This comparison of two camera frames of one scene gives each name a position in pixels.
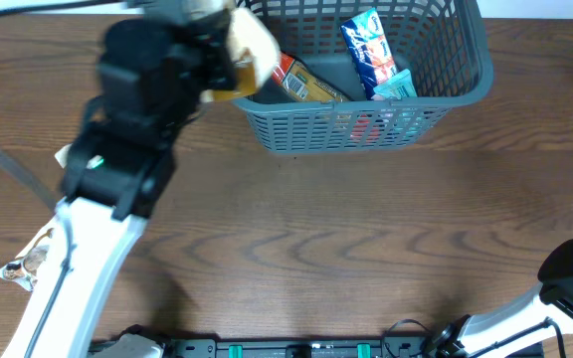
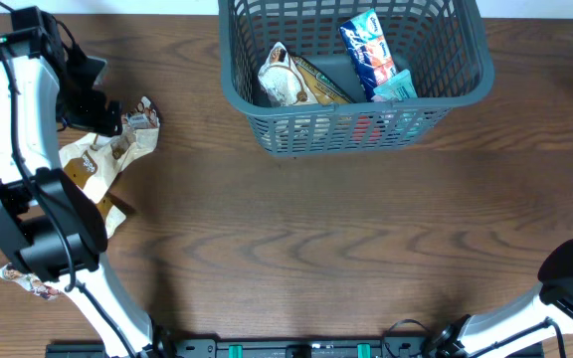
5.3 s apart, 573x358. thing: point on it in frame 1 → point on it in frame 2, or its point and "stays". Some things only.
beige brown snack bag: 254,50 → 283,81
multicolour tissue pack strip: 370,50 stays
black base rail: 338,348 stays
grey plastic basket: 444,43 stays
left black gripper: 212,38 → 90,113
